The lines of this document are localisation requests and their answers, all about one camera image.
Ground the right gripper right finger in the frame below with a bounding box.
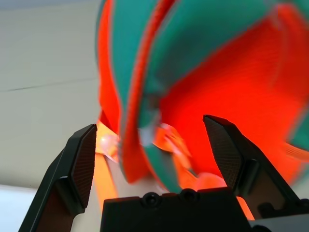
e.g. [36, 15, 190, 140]
[202, 115, 309, 219]

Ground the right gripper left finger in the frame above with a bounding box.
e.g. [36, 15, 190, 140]
[18, 123, 98, 232]

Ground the orange and teal backpack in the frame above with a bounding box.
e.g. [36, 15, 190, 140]
[95, 0, 309, 194]

